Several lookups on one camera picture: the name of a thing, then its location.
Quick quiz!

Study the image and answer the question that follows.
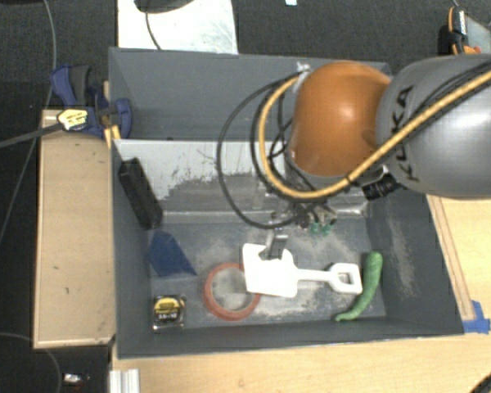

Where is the yellow and black tape measure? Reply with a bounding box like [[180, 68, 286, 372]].
[[151, 294, 187, 332]]

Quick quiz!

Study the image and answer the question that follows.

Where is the white toy shovel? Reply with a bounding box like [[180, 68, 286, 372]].
[[241, 242, 364, 299]]

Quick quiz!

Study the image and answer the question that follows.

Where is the grey metal bin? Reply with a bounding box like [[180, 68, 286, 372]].
[[107, 46, 466, 359]]

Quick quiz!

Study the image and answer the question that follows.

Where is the pale wood board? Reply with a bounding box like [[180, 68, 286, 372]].
[[33, 110, 118, 350]]

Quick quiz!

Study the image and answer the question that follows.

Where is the black cylinder on white bracket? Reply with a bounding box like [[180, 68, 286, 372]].
[[360, 172, 403, 202]]

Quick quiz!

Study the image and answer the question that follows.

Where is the green chili pepper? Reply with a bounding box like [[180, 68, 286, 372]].
[[334, 251, 384, 323]]

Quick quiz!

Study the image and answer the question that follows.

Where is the black flat block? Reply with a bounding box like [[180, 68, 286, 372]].
[[118, 157, 164, 230]]

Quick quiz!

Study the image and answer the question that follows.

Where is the red ring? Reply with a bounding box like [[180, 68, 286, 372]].
[[201, 262, 263, 323]]

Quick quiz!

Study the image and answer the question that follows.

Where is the blue flat wedge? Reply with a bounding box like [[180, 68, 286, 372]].
[[146, 231, 198, 278]]

